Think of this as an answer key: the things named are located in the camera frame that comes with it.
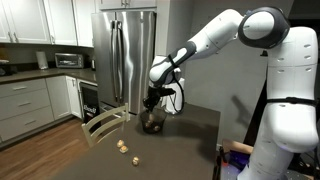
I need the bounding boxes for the black wine cooler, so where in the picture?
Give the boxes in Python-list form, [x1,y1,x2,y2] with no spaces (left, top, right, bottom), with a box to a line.
[80,82,100,123]

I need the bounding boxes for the white paper towel roll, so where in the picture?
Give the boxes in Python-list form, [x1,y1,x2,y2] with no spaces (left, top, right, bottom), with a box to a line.
[164,78,185,114]

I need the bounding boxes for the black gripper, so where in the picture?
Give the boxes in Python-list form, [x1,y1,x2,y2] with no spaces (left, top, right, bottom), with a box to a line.
[143,87,175,112]

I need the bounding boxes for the white wooden chair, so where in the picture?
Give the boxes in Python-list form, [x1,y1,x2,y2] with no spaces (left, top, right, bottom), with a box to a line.
[81,103,130,147]

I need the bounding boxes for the silver toaster oven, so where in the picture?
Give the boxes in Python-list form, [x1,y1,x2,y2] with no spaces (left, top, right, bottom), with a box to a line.
[55,53,84,69]

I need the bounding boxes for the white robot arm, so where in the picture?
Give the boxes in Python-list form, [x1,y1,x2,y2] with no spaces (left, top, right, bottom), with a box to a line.
[143,7,319,180]

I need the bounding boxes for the stainless steel refrigerator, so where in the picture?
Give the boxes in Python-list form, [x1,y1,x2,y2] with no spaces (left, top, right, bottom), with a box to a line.
[91,11,156,114]

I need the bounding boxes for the white canister on counter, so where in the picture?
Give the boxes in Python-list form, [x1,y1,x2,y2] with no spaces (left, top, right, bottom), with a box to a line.
[36,51,48,70]

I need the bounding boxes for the white lower drawer cabinets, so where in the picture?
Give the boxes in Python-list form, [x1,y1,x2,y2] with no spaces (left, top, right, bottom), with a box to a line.
[0,76,72,142]

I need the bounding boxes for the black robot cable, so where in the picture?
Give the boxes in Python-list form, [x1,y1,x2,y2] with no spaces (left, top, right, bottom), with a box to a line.
[168,54,185,115]

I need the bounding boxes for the white upper cabinets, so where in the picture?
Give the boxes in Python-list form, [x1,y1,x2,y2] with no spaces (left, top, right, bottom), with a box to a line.
[0,0,96,47]

